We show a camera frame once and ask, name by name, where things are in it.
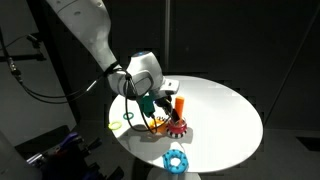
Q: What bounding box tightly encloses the orange ring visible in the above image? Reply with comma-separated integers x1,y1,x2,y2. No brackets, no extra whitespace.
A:
148,118,168,134

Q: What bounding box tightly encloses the blue dotted ring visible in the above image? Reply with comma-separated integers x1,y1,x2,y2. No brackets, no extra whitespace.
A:
162,149,190,175

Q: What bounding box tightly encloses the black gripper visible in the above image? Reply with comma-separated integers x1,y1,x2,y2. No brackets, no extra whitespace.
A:
155,96,180,123

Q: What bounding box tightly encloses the red ring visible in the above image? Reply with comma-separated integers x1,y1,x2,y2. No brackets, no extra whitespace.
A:
167,121,188,135

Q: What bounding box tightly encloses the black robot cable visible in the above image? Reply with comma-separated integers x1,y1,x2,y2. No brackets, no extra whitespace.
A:
0,26,168,135

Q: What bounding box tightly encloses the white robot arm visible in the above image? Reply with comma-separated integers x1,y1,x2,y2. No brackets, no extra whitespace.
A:
45,0,179,116

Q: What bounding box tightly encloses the black and white striped base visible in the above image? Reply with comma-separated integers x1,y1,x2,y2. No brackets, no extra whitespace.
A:
167,126,187,139

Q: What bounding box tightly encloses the teal thin ring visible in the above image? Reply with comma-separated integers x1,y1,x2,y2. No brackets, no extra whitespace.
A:
122,112,135,121

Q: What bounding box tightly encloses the yellow-green spiky ring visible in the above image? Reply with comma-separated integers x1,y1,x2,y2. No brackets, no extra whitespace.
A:
108,120,123,131

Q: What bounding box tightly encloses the orange ring toss peg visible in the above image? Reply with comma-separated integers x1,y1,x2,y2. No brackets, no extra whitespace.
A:
175,96,185,121

